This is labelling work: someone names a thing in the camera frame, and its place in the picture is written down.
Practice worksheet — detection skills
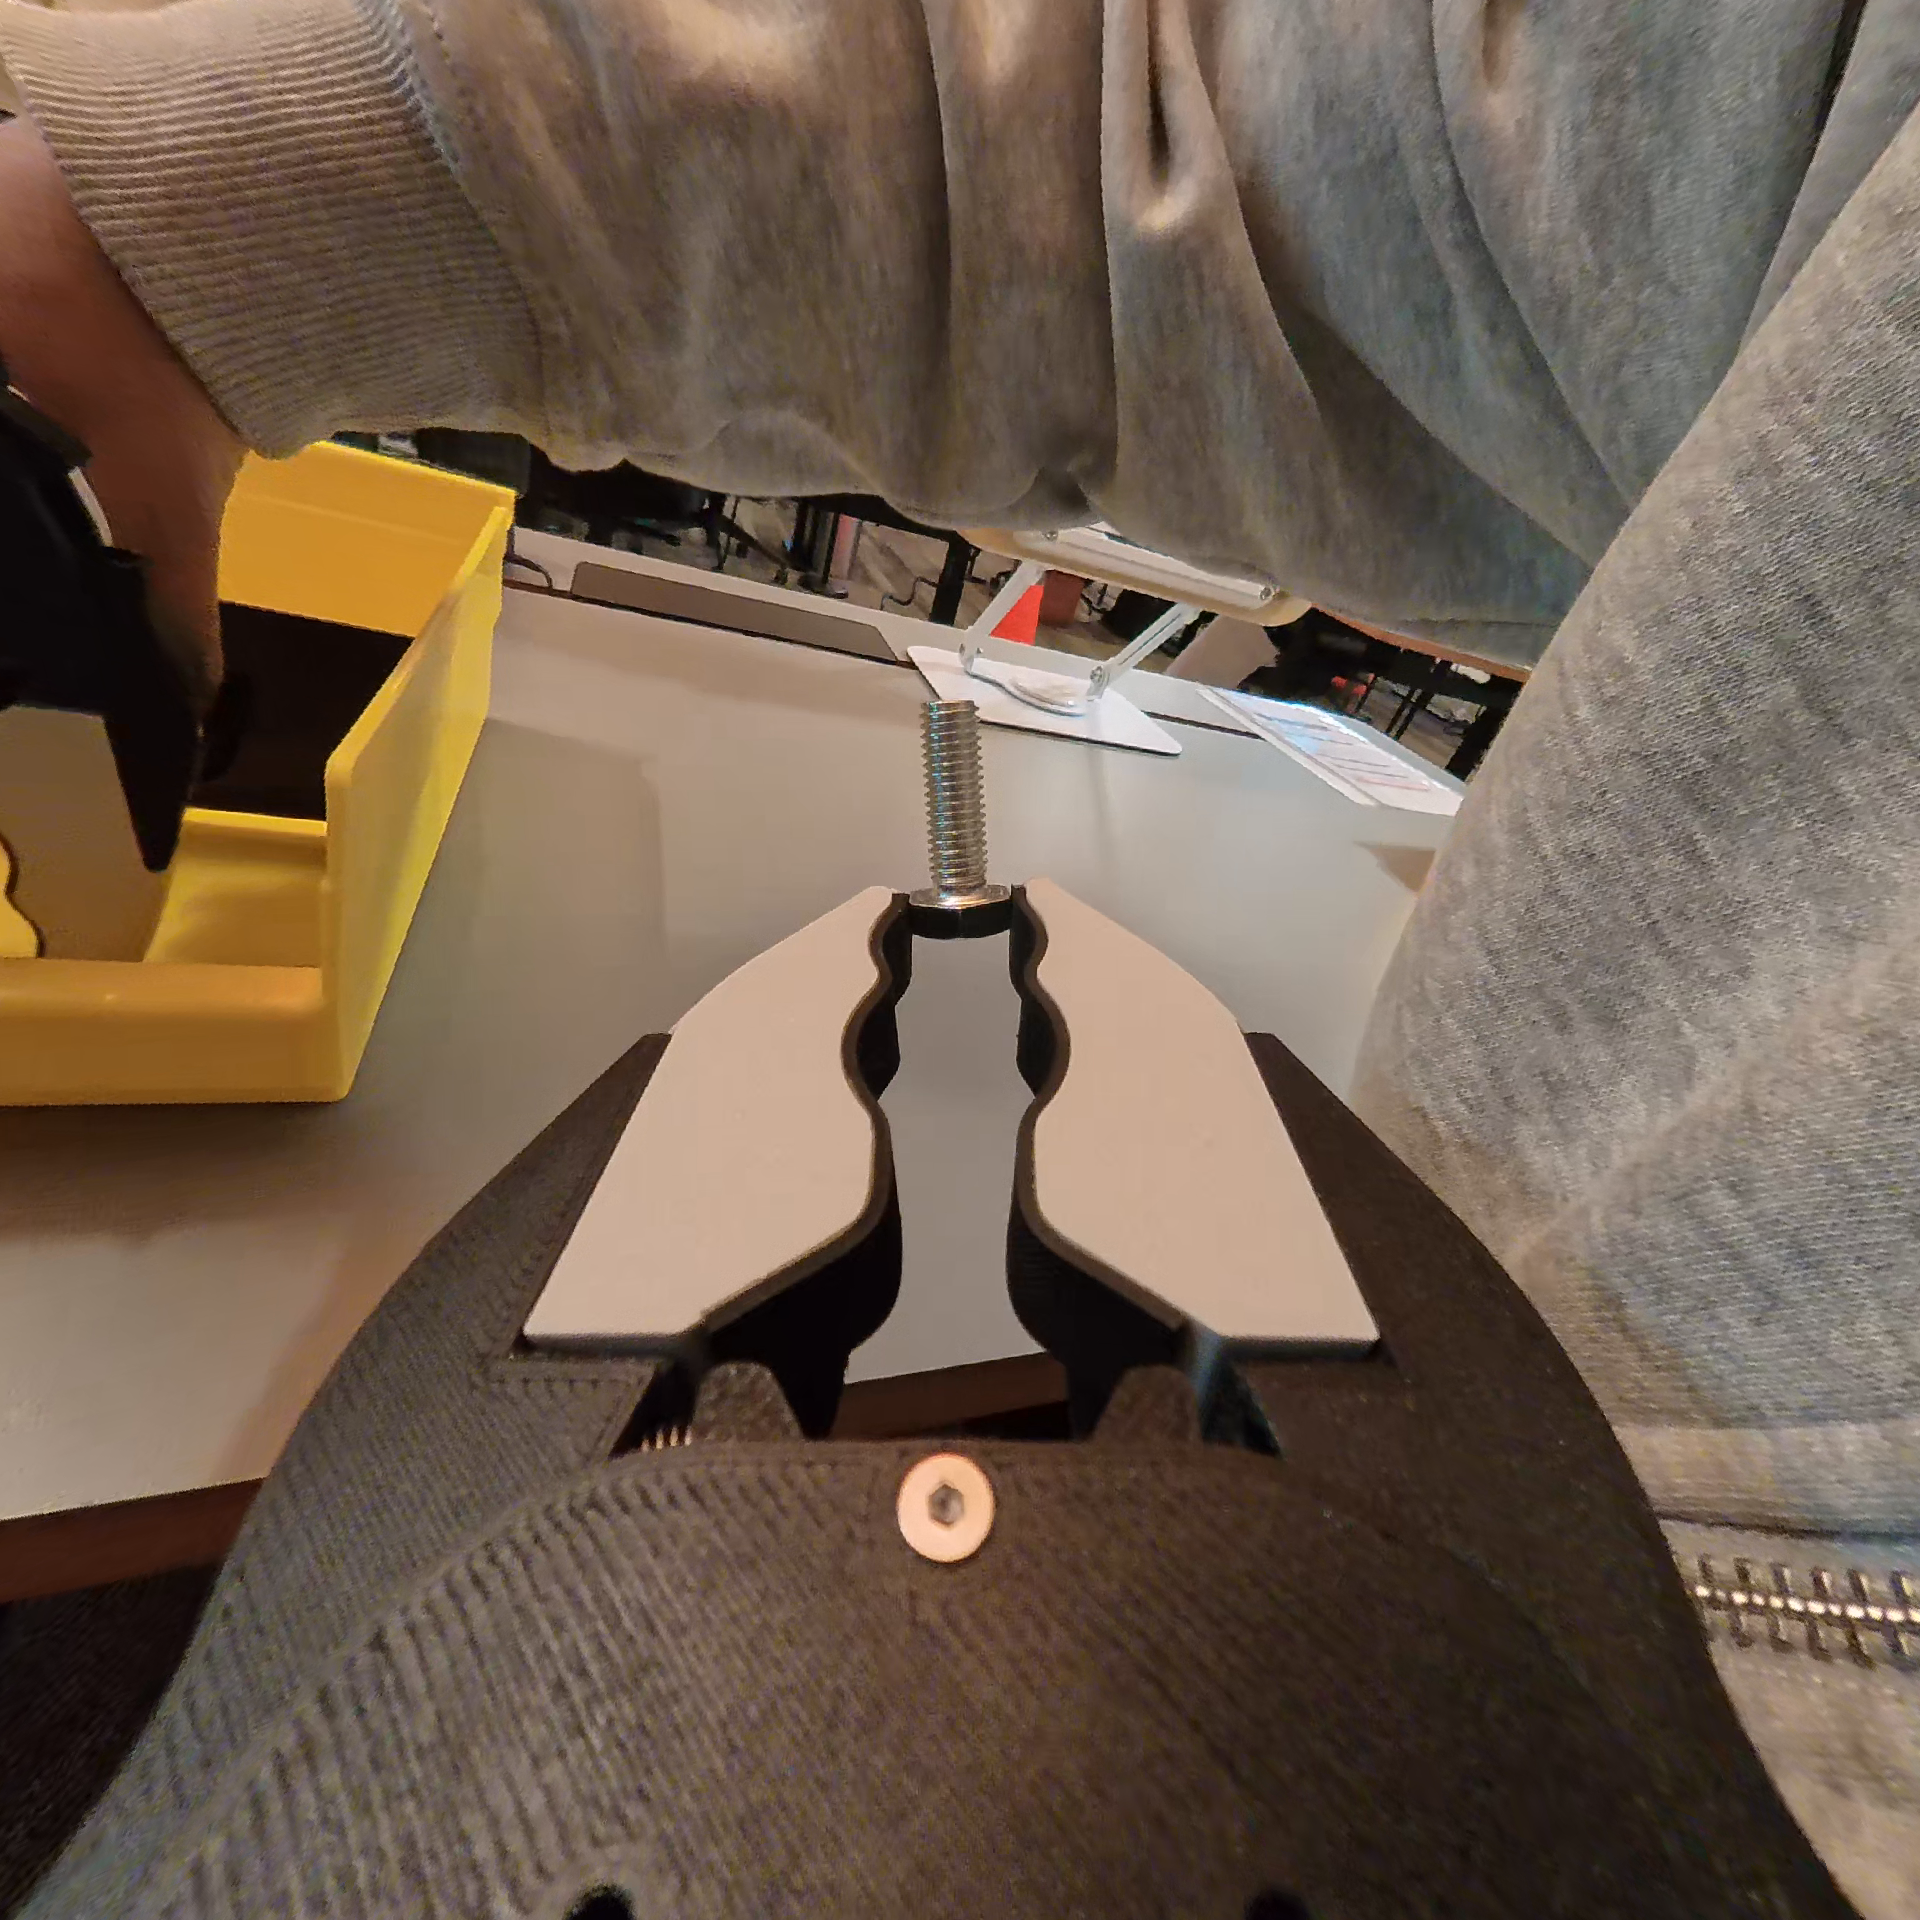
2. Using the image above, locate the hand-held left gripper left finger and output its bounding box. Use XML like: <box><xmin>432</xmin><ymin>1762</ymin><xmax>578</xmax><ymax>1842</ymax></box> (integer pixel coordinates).
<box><xmin>518</xmin><ymin>885</ymin><xmax>914</xmax><ymax>1360</ymax></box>

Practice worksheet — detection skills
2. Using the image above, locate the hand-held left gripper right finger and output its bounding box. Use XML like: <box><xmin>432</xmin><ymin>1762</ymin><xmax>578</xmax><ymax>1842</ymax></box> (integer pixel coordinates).
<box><xmin>1008</xmin><ymin>881</ymin><xmax>1382</xmax><ymax>1373</ymax></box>

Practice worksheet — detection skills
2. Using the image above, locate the large yellow storage bin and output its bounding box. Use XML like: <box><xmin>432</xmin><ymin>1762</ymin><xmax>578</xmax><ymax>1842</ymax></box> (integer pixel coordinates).
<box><xmin>0</xmin><ymin>441</ymin><xmax>517</xmax><ymax>1109</ymax></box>

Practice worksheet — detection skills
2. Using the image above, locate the silver metal bolt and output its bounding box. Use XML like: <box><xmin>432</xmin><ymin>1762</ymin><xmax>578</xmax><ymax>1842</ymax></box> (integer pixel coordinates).
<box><xmin>903</xmin><ymin>699</ymin><xmax>1023</xmax><ymax>942</ymax></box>

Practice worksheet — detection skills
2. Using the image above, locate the person's right forearm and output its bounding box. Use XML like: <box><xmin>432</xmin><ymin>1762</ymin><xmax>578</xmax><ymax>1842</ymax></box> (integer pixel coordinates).
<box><xmin>0</xmin><ymin>0</ymin><xmax>1920</xmax><ymax>669</ymax></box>

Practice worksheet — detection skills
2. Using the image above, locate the grey desk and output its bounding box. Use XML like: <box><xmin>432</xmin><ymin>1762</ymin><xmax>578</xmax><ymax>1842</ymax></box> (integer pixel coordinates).
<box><xmin>0</xmin><ymin>526</ymin><xmax>1464</xmax><ymax>1601</ymax></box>

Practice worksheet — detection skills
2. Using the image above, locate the dark desk mat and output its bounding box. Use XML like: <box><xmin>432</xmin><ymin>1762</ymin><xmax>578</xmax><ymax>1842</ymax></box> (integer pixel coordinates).
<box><xmin>573</xmin><ymin>563</ymin><xmax>910</xmax><ymax>666</ymax></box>

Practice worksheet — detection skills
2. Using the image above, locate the person's right hand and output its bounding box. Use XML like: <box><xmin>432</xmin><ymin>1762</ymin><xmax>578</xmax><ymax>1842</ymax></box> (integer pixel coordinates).
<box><xmin>0</xmin><ymin>129</ymin><xmax>248</xmax><ymax>724</ymax></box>

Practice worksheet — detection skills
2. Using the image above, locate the printed paper sheet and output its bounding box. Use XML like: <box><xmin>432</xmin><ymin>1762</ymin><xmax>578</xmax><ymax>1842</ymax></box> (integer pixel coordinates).
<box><xmin>1200</xmin><ymin>689</ymin><xmax>1469</xmax><ymax>816</ymax></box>

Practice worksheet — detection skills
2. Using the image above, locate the white tablet stand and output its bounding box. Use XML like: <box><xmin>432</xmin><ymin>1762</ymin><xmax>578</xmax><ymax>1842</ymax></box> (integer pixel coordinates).
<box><xmin>906</xmin><ymin>563</ymin><xmax>1308</xmax><ymax>757</ymax></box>

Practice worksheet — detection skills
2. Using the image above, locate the grey zip hoodie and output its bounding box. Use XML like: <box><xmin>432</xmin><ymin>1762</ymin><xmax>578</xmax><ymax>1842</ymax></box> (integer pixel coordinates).
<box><xmin>1351</xmin><ymin>141</ymin><xmax>1920</xmax><ymax>1920</ymax></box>

